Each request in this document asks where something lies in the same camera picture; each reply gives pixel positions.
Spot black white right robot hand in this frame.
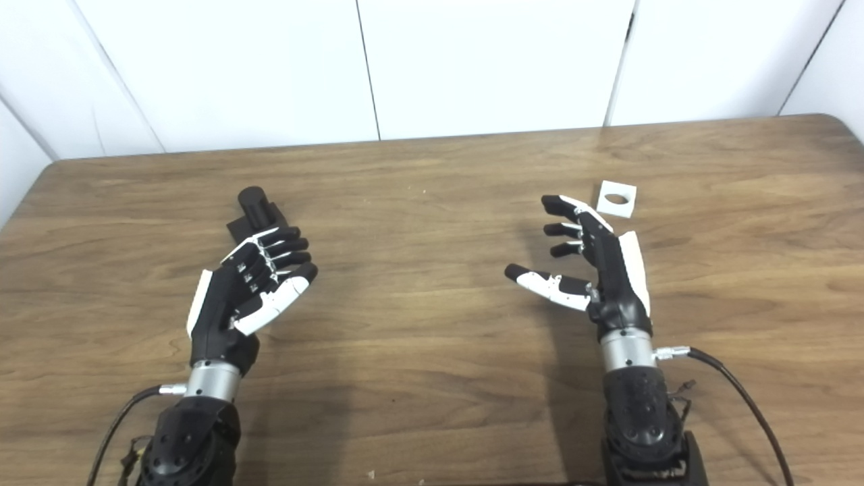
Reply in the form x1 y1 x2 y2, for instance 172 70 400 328
504 194 654 338

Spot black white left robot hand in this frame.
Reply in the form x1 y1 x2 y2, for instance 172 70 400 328
186 227 319 377

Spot white square piece with hole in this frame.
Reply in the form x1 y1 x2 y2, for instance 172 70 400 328
597 180 638 219

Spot black peg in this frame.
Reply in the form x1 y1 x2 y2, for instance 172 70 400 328
226 186 288 244

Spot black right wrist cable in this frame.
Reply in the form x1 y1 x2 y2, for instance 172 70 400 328
653 346 796 486

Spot thin dark wire bundle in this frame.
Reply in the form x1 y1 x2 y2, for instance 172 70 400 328
665 379 696 423
120 435 153 475

